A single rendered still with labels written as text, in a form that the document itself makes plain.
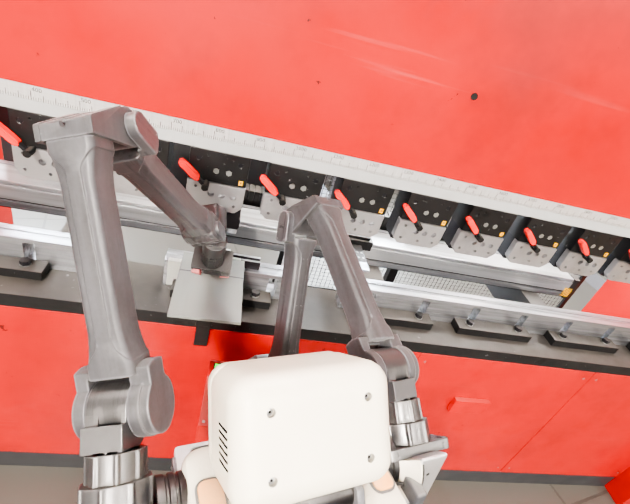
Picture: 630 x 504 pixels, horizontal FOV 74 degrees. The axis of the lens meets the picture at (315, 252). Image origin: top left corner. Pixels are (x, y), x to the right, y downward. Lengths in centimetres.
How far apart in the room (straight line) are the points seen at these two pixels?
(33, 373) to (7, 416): 26
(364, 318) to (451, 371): 88
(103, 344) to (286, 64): 71
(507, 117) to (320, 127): 48
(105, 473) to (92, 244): 27
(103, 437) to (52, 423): 118
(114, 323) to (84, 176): 18
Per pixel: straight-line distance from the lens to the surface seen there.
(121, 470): 60
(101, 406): 62
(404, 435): 73
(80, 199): 59
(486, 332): 162
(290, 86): 105
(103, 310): 59
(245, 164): 111
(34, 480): 203
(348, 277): 80
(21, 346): 150
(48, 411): 173
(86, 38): 109
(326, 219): 86
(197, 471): 61
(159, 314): 128
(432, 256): 172
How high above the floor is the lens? 177
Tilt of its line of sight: 33 degrees down
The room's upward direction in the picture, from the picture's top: 18 degrees clockwise
